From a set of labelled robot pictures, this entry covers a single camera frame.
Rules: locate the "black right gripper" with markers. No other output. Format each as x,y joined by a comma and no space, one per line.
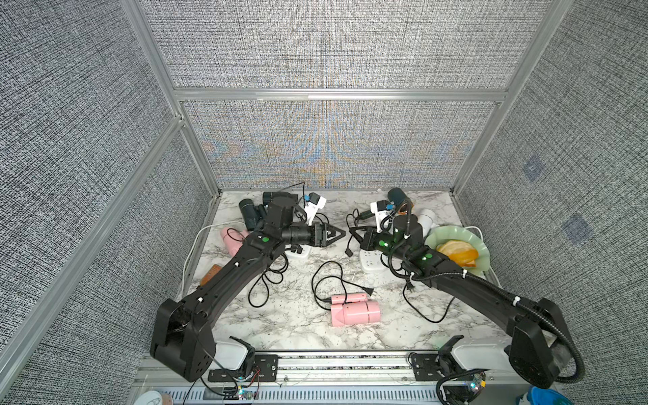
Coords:
369,241

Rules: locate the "light green scalloped plate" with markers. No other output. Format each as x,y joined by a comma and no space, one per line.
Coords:
469,234

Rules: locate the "brown spice jar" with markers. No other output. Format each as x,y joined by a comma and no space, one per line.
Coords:
214,270

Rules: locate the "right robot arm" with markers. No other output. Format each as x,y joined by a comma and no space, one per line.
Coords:
540,350

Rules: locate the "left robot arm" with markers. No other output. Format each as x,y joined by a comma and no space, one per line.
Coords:
182,338

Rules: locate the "white power strip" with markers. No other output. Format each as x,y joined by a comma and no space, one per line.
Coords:
298,252
372,261

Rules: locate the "pink folded hair dryer front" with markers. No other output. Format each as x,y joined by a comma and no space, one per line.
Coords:
354,309

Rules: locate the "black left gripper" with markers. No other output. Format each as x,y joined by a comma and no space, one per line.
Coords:
322,236

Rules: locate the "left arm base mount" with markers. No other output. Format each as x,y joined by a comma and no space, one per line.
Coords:
236,358

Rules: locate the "bread roll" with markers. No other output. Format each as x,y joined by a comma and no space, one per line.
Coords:
461,253

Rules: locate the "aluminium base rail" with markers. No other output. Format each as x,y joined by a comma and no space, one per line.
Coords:
306,377

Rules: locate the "blue round object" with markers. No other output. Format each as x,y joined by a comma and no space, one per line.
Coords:
539,396

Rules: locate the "pink hair dryer left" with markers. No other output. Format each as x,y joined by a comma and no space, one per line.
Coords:
233,239

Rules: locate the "white hair dryer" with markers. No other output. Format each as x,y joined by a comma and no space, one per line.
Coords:
427,220

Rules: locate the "left white power strip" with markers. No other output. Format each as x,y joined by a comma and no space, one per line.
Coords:
298,252

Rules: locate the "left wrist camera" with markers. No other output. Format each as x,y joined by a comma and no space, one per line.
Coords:
313,203

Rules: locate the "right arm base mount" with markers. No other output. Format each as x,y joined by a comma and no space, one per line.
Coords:
453,383

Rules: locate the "right white power strip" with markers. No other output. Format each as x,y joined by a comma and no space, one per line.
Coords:
372,261

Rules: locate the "dark green hair dryer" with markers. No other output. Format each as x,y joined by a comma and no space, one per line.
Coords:
268,197
253,214

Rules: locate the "white round object bottom left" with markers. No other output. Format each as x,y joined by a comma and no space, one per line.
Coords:
154,398

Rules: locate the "dark green hair dryer back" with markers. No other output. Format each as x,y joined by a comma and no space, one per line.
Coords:
268,197

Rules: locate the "green hair dryer orange nozzle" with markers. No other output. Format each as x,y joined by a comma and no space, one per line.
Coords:
401,202

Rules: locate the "dark green hair dryer left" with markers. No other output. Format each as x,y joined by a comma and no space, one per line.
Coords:
253,214

